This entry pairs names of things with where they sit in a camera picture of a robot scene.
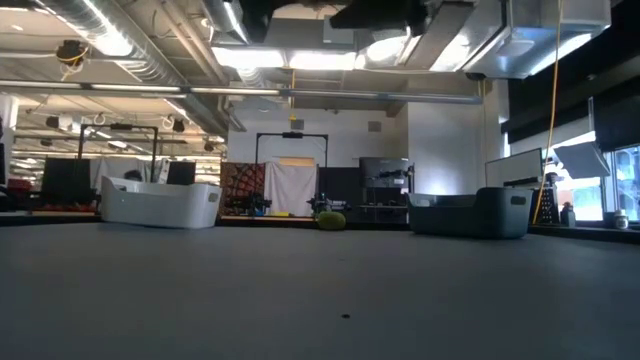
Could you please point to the round silver air duct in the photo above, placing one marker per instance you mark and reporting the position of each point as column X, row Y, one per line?
column 125, row 45

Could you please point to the ceiling light panel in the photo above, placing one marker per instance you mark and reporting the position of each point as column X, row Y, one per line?
column 322, row 61
column 247, row 57

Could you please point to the whiteboard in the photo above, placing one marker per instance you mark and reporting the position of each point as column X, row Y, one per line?
column 515, row 167

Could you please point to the dark bottle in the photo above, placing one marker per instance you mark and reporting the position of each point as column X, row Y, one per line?
column 568, row 216

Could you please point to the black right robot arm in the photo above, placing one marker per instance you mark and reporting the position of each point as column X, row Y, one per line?
column 380, row 12

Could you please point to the grey tilted panel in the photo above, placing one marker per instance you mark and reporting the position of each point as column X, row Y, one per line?
column 582, row 160

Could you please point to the red patterned tapestry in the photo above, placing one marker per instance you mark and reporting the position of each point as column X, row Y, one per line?
column 240, row 185

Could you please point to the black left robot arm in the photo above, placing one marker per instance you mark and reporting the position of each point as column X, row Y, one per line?
column 255, row 20

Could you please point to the white plastic basket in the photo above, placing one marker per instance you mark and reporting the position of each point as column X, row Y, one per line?
column 160, row 207

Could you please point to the rectangular silver air duct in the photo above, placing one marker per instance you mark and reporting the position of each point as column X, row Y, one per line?
column 525, row 35

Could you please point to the black stand frame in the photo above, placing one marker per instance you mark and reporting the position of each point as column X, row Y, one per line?
column 120, row 127
column 292, row 135

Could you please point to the teal plastic basket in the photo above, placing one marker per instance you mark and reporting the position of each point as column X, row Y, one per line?
column 470, row 217

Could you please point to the small jar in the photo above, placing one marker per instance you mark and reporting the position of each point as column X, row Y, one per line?
column 621, row 220

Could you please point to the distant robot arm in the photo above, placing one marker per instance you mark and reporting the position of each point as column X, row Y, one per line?
column 327, row 204
column 250, row 204

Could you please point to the white hanging cloth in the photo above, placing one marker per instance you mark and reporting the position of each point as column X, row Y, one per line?
column 290, row 190

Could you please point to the black monitor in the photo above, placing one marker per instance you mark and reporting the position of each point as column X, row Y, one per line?
column 65, row 180
column 385, row 170
column 181, row 173

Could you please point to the dark green avocado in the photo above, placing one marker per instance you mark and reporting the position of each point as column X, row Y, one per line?
column 331, row 221

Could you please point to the long ceiling pipe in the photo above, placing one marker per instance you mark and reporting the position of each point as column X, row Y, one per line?
column 350, row 95

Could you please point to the metal box grater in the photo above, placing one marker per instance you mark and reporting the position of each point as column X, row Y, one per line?
column 548, row 207

